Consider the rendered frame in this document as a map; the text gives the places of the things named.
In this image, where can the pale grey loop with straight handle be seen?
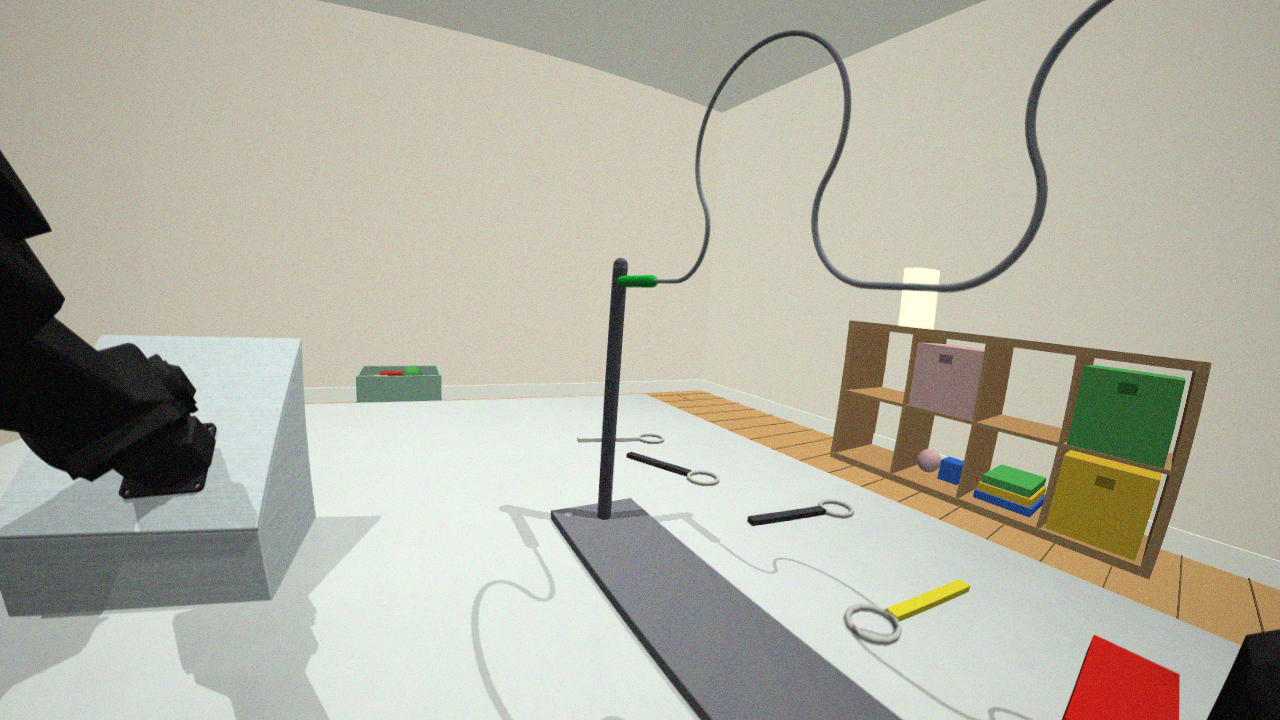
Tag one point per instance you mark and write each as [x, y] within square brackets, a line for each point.
[622, 438]

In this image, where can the grey loop with dark grey handle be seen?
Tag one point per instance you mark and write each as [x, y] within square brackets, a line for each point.
[795, 514]
[673, 468]

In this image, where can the grey loop with yellow handle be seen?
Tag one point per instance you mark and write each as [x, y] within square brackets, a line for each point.
[906, 609]

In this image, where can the red rectangular block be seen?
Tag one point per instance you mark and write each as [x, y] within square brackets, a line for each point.
[1115, 684]

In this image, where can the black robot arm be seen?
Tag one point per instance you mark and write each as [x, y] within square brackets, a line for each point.
[80, 410]

